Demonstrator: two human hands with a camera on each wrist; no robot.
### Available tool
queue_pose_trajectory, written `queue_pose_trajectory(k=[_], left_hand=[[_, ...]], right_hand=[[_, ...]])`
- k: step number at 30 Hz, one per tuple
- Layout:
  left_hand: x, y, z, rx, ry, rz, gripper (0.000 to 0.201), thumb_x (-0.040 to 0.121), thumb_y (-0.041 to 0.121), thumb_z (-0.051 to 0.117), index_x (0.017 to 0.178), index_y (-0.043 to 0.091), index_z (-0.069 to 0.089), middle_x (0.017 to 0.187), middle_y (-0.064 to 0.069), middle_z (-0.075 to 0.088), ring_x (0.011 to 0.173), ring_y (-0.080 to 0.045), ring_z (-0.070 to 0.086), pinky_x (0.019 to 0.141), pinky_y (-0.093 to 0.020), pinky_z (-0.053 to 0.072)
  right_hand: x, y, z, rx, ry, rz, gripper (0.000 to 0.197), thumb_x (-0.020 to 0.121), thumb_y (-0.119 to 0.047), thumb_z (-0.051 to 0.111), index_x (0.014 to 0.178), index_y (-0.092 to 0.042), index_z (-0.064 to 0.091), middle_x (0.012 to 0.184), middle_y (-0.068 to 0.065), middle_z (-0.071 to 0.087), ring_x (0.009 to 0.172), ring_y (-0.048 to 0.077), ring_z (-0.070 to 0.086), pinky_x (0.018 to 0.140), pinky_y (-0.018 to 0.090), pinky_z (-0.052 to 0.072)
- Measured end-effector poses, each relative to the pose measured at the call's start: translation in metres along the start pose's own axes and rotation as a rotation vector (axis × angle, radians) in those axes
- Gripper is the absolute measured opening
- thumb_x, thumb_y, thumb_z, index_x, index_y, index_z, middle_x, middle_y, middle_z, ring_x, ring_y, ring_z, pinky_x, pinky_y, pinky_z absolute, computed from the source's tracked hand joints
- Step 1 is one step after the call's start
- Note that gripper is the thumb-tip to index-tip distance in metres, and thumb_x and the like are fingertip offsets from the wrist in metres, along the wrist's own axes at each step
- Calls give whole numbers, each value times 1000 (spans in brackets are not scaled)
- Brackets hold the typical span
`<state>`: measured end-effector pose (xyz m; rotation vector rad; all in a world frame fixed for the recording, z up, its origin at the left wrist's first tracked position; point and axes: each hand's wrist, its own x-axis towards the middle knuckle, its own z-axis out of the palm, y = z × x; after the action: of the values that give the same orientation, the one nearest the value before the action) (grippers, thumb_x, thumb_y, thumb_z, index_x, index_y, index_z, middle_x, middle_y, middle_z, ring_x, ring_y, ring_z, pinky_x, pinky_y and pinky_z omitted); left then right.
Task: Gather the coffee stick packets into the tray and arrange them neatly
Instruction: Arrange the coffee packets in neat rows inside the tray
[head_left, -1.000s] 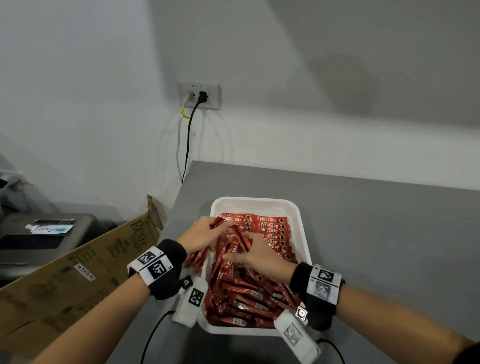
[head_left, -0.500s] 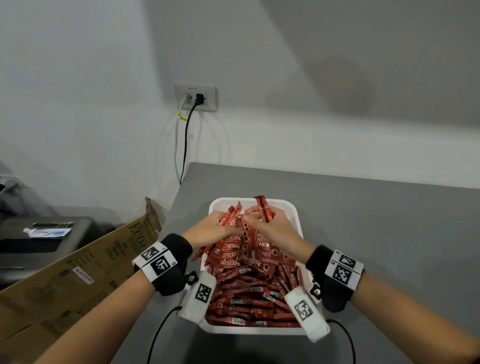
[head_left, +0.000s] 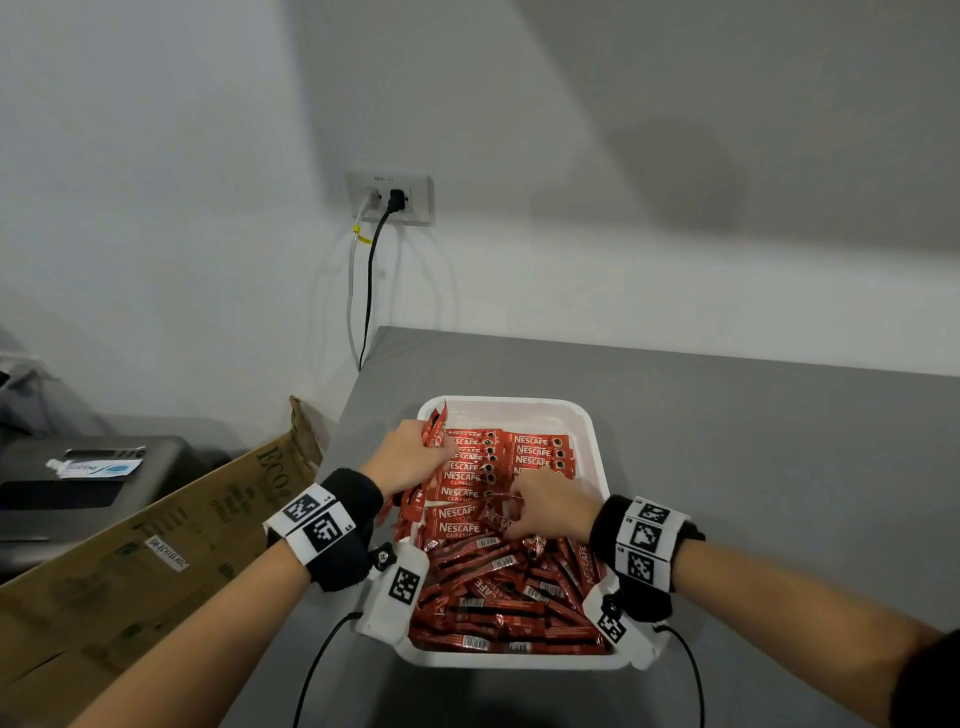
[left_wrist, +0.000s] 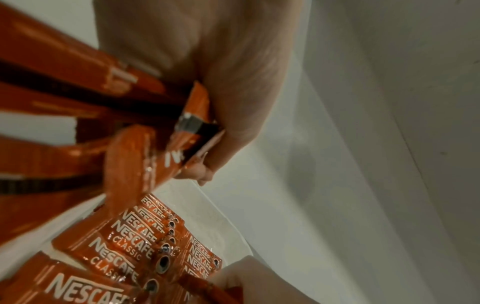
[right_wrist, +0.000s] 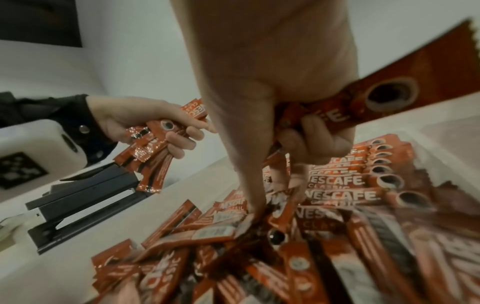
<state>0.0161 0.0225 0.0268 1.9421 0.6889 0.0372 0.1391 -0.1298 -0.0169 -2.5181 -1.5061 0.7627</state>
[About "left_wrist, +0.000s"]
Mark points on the person's right hand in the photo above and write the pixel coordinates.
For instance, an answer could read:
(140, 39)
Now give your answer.
(262, 285)

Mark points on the bunch of Nescafe sachets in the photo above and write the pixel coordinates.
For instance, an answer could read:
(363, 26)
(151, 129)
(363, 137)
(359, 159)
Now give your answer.
(56, 74)

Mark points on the white plastic tray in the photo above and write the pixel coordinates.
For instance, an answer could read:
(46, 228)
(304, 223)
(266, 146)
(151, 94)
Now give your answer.
(210, 222)

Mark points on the pile of red Nescafe sachets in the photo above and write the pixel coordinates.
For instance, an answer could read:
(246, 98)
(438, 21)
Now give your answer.
(123, 237)

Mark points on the person's left hand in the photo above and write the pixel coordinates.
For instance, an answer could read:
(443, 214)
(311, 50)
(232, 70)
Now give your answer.
(232, 59)

